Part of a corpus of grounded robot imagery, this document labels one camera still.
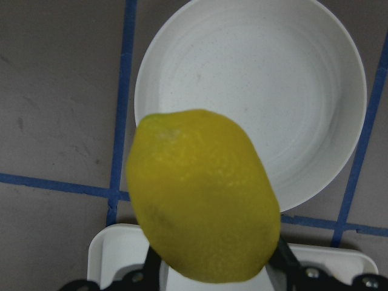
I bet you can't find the white rectangular tray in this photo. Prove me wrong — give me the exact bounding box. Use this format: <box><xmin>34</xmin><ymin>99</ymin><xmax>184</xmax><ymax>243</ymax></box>
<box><xmin>87</xmin><ymin>224</ymin><xmax>378</xmax><ymax>291</ymax></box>

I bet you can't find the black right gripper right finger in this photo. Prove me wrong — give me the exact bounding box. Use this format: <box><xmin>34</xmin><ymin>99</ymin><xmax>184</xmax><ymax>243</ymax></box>
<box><xmin>266</xmin><ymin>238</ymin><xmax>387</xmax><ymax>290</ymax></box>

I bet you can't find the yellow lemon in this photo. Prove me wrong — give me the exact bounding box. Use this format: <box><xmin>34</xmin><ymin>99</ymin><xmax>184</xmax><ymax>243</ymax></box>
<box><xmin>126</xmin><ymin>110</ymin><xmax>280</xmax><ymax>283</ymax></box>

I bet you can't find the white round bowl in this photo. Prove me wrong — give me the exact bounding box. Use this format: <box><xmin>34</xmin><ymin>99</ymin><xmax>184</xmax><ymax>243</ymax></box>
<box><xmin>134</xmin><ymin>1</ymin><xmax>367</xmax><ymax>211</ymax></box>

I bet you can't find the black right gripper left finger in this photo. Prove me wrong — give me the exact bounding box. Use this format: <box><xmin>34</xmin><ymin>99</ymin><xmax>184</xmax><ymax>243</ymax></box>
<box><xmin>59</xmin><ymin>246</ymin><xmax>162</xmax><ymax>291</ymax></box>

